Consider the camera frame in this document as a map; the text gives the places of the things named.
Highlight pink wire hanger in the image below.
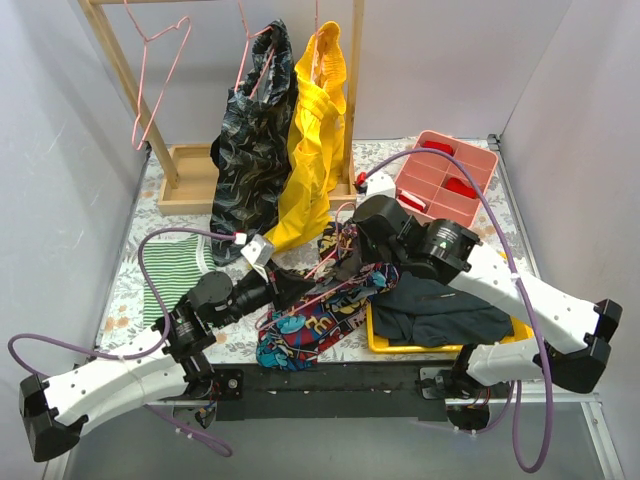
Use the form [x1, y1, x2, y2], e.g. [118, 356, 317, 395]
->
[282, 202, 373, 317]
[123, 0, 192, 150]

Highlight colourful comic print shorts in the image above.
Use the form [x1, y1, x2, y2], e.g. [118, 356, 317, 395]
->
[256, 220, 400, 372]

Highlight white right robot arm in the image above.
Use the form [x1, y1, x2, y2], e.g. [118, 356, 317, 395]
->
[351, 195, 622, 398]

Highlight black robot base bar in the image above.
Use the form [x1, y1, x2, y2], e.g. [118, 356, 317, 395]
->
[154, 359, 494, 422]

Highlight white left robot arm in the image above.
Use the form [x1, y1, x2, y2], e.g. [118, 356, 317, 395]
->
[19, 266, 315, 462]

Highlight yellow shorts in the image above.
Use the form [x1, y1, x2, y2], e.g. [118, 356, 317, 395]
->
[266, 21, 347, 252]

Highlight dark leaf print shorts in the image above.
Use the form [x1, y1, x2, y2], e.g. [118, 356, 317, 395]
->
[209, 19, 298, 237]

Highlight pink hanger with yellow shorts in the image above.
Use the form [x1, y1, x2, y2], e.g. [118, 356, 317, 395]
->
[310, 0, 322, 87]

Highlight pink hanger with dark shorts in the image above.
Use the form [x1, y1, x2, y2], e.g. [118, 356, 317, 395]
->
[233, 0, 275, 99]

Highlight red white cloth lower compartment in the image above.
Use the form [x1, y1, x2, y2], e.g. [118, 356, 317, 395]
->
[397, 191, 428, 213]

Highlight green striped shirt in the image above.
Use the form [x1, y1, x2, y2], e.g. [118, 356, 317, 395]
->
[143, 234, 215, 312]

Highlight pink divided organiser box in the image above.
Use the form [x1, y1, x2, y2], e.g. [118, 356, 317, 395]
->
[395, 130, 498, 228]

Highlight dark navy garment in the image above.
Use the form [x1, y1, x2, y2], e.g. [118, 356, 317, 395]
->
[372, 272, 513, 348]

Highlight red cloth middle compartment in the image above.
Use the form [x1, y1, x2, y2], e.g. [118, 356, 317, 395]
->
[444, 177, 478, 199]

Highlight red cloth upper compartment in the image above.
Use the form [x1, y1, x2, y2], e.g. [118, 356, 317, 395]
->
[422, 141, 455, 156]

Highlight floral table cloth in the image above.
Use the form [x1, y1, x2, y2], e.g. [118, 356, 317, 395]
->
[95, 137, 539, 364]

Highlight wooden clothes rack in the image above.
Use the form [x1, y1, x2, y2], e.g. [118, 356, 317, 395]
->
[79, 1, 365, 215]

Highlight yellow plastic tray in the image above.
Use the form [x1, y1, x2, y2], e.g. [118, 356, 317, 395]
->
[365, 299, 534, 355]

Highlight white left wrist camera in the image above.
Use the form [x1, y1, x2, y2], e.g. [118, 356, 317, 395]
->
[236, 233, 275, 276]

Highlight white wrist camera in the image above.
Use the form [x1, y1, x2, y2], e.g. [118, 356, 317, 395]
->
[236, 233, 275, 276]
[355, 171, 396, 198]

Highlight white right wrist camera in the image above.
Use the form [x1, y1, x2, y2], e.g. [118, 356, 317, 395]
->
[355, 171, 396, 198]

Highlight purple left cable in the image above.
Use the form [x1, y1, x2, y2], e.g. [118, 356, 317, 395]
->
[7, 228, 239, 374]

